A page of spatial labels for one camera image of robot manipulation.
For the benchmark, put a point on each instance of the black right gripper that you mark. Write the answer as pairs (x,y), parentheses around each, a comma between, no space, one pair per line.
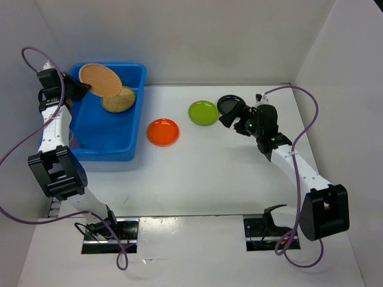
(228,119)

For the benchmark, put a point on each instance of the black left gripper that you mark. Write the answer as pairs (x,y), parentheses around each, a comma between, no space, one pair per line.
(83,88)

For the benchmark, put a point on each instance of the black plastic plate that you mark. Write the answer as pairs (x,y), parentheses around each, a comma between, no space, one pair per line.
(226,103)

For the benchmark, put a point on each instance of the green plastic plate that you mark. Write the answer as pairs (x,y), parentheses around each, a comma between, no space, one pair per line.
(203,113)

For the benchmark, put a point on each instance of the tan woven wicker tray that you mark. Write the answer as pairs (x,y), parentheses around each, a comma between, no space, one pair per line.
(104,81)

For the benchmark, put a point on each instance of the green-rimmed bamboo tray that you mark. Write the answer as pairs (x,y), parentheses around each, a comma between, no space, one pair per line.
(122,102)

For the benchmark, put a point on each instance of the pink plastic cup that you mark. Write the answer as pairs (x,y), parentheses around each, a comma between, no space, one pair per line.
(73,142)

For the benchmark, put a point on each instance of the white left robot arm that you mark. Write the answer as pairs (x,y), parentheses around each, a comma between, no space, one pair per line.
(55,167)

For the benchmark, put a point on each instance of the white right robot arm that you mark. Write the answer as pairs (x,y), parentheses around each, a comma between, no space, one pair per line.
(324,209)

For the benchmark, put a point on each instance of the blue plastic bin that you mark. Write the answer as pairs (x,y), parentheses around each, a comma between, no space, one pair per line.
(107,136)

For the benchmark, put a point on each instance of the orange plastic plate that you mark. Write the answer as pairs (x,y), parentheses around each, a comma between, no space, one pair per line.
(162,132)

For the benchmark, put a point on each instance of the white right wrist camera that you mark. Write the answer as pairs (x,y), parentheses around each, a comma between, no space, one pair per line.
(261,99)

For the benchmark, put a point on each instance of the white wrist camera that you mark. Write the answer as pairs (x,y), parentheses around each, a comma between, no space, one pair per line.
(261,99)
(48,65)

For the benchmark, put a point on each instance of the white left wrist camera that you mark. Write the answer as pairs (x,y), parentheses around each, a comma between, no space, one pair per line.
(48,65)

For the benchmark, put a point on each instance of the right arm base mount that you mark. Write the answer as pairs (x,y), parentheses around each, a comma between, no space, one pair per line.
(258,236)

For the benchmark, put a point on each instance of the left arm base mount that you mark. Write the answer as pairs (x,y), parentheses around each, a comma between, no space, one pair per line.
(96,244)

